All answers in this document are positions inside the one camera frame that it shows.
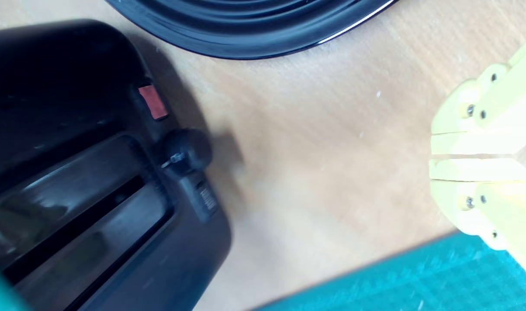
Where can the black two-slot toaster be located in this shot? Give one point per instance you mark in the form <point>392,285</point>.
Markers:
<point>73,108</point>

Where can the green cutting mat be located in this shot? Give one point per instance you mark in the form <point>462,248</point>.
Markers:
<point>418,280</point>

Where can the black round plate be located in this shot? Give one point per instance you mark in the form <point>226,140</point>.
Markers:
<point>245,30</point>

